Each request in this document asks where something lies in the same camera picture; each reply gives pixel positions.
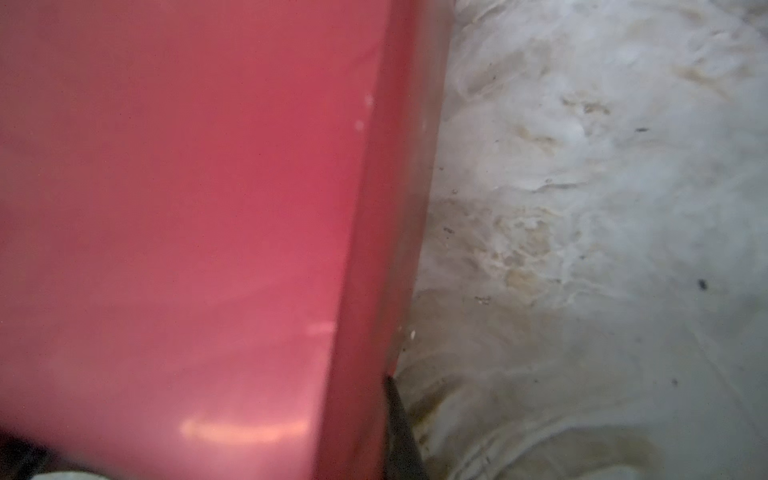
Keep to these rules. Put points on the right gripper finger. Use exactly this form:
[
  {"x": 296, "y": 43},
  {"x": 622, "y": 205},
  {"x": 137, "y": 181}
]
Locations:
[{"x": 403, "y": 460}]

